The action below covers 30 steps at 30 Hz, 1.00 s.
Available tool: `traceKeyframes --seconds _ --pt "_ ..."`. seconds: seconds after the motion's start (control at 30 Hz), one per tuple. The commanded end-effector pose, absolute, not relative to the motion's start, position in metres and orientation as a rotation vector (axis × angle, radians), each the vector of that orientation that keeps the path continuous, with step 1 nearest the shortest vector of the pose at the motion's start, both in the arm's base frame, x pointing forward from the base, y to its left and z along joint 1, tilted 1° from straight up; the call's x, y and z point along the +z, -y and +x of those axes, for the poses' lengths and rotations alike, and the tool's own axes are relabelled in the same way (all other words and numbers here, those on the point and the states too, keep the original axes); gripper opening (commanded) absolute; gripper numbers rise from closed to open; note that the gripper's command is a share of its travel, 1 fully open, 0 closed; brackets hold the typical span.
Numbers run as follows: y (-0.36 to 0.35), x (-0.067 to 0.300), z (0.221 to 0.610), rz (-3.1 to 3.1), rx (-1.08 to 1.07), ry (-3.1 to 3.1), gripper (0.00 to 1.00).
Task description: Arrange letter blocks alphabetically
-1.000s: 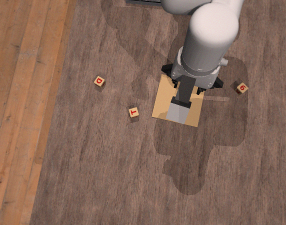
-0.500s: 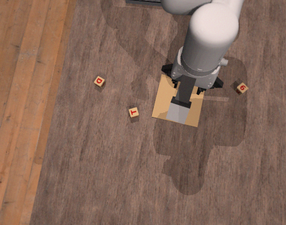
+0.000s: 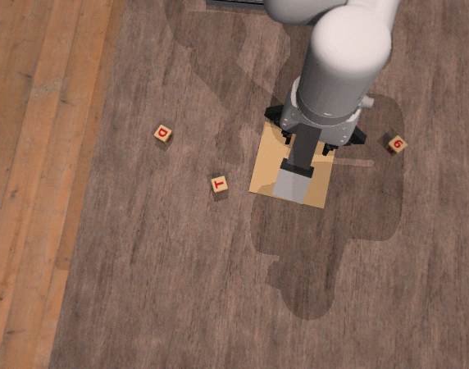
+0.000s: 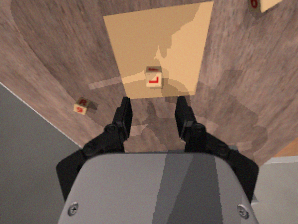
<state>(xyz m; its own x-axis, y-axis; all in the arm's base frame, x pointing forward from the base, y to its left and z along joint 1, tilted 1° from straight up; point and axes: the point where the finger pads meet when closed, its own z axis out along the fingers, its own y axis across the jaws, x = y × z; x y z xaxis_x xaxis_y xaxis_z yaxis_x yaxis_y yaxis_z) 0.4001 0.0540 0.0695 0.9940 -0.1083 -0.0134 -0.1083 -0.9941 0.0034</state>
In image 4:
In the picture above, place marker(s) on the beige block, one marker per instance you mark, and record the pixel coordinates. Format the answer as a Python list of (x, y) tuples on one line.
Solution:
[(82, 105), (153, 76), (261, 5)]

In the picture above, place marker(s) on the tan flat mat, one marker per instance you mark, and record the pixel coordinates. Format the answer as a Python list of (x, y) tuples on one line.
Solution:
[(171, 37)]

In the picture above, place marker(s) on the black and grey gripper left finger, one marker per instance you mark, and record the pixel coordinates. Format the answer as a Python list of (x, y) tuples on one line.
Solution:
[(112, 139)]

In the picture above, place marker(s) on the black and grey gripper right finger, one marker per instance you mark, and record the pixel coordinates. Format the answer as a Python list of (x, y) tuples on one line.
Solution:
[(198, 140)]

